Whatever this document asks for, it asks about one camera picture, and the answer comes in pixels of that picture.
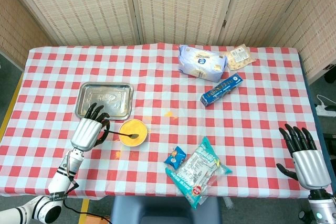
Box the red white checkered tablecloth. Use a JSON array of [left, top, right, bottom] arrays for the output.
[[0, 42, 333, 200]]

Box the white power cable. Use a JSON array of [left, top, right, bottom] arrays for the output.
[[316, 94, 329, 107]]

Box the black spoon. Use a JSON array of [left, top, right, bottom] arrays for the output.
[[103, 129, 140, 140]]

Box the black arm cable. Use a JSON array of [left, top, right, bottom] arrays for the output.
[[62, 199, 111, 221]]

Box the rectangular metal tray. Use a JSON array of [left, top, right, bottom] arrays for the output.
[[75, 81, 134, 121]]

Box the large teal clear snack bag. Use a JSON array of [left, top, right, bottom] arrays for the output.
[[165, 136, 233, 210]]

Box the blue cling wrap box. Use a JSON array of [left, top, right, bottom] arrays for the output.
[[200, 73, 244, 108]]

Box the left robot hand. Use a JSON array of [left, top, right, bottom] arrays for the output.
[[70, 102, 111, 152]]

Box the yellow bowl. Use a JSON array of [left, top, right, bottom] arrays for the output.
[[118, 119, 148, 147]]

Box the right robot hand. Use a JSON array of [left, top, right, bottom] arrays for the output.
[[276, 123, 332, 190]]

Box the woven folding screen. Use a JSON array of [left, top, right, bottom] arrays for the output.
[[0, 0, 336, 86]]

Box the blue chair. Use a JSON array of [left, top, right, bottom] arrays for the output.
[[110, 195, 223, 224]]

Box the white power strip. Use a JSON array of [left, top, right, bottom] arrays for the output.
[[316, 104, 336, 117]]

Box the clear bag of crackers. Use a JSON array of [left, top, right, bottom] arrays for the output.
[[225, 43, 257, 72]]

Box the small blue snack packet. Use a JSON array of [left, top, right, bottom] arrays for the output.
[[164, 145, 187, 169]]

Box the light purple food bag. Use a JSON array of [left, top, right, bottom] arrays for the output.
[[178, 45, 228, 83]]

